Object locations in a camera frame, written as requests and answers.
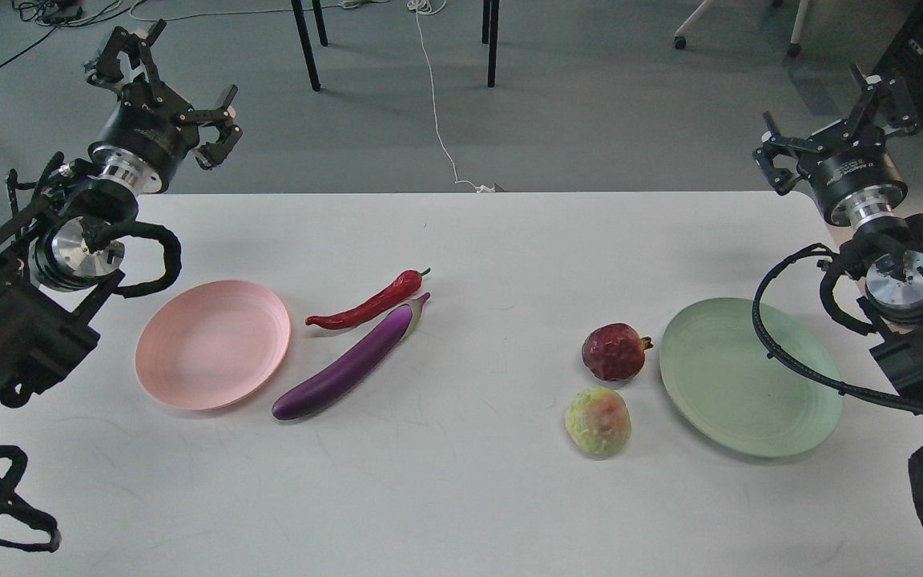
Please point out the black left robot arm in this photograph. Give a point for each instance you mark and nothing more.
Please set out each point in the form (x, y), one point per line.
(74, 240)

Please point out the black table leg left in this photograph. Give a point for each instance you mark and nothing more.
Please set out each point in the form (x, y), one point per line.
(305, 39)

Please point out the white office chair base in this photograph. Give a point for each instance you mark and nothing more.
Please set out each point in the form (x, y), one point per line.
(727, 23)

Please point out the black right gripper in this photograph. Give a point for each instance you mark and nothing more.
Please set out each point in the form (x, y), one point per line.
(858, 176)

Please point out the black table leg right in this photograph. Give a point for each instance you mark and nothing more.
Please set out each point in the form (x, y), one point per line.
(491, 12)

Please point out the yellow green apple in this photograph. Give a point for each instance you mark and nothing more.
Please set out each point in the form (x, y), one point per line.
(598, 421)

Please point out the purple eggplant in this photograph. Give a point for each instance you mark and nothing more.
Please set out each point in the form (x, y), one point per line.
(349, 370)

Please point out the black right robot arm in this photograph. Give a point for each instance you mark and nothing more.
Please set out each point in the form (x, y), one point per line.
(873, 284)

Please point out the red chili pepper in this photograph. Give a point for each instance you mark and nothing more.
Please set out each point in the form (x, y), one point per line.
(396, 293)

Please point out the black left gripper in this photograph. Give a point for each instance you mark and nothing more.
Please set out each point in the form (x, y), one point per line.
(137, 147)

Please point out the black table leg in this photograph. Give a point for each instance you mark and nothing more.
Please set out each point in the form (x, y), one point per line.
(305, 39)
(491, 12)

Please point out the pink plate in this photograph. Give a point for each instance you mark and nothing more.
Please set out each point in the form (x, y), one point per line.
(213, 345)

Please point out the dark red pomegranate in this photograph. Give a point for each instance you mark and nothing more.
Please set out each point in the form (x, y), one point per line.
(615, 352)

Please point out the green plate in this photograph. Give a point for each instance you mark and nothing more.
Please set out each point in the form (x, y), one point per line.
(720, 377)

